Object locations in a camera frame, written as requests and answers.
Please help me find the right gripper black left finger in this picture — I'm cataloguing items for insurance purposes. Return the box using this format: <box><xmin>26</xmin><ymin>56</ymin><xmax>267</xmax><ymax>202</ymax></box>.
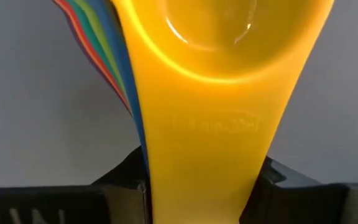
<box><xmin>90</xmin><ymin>145</ymin><xmax>154</xmax><ymax>224</ymax></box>

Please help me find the blue measuring cup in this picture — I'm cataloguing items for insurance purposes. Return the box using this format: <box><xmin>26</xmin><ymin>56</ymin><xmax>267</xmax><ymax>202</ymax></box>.
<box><xmin>84</xmin><ymin>0</ymin><xmax>151</xmax><ymax>178</ymax></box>

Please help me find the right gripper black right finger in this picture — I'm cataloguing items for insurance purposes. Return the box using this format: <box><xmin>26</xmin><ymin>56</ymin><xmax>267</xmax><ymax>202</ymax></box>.
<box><xmin>239</xmin><ymin>156</ymin><xmax>352</xmax><ymax>224</ymax></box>

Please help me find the yellow measuring cup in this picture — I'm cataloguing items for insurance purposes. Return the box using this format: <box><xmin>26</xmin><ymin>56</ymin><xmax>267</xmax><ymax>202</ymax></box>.
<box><xmin>110</xmin><ymin>0</ymin><xmax>335</xmax><ymax>224</ymax></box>

